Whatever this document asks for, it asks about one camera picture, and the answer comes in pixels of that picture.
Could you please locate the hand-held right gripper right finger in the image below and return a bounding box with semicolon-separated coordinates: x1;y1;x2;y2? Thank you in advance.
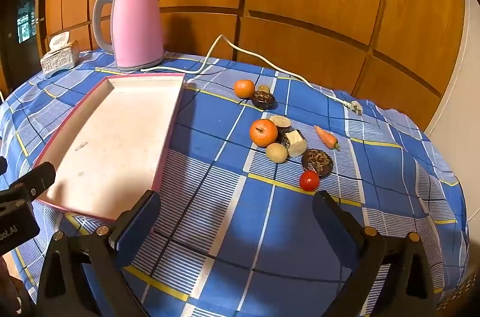
312;190;437;317

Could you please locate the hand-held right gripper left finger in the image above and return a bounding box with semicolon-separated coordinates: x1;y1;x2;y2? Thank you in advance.
35;190;162;317

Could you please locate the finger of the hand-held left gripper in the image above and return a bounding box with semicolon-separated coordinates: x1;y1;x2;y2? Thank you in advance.
12;162;57;203

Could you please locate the red cherry tomato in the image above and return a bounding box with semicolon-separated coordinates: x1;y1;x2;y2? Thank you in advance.
299;170;320;192

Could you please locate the dark brown fruit half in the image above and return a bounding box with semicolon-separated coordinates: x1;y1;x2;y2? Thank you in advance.
301;149;334;178
250;91;276;111

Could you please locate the pink-rimmed white tray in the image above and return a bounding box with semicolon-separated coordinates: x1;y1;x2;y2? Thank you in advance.
32;73;186;222

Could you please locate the white chunk with dark rind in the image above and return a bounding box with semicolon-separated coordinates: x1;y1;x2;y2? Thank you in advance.
282;130;308;157

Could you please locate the small carrot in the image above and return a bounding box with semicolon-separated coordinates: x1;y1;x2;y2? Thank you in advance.
314;125;341;151

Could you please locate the large orange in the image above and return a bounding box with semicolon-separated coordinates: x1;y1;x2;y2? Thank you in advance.
249;118;279;148

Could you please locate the round beige-topped dark slice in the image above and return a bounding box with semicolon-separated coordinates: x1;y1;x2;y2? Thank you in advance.
269;115;293;143

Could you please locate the small orange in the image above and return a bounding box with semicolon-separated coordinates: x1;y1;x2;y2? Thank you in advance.
234;79;256;99

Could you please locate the blue plaid tablecloth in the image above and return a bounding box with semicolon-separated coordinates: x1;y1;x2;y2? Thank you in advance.
0;49;469;317

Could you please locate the silver embossed tissue box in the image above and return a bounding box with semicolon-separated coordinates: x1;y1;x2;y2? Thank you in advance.
40;33;79;79

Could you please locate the woven rattan furniture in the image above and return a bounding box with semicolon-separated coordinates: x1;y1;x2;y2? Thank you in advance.
437;272;473;317

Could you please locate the dark door with window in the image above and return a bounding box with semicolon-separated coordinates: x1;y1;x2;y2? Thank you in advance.
0;0;42;93

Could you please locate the pink electric kettle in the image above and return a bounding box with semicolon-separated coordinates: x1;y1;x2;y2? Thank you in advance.
92;0;166;72

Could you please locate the white power cord with plug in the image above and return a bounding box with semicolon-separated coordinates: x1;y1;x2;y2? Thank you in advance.
140;34;364;115

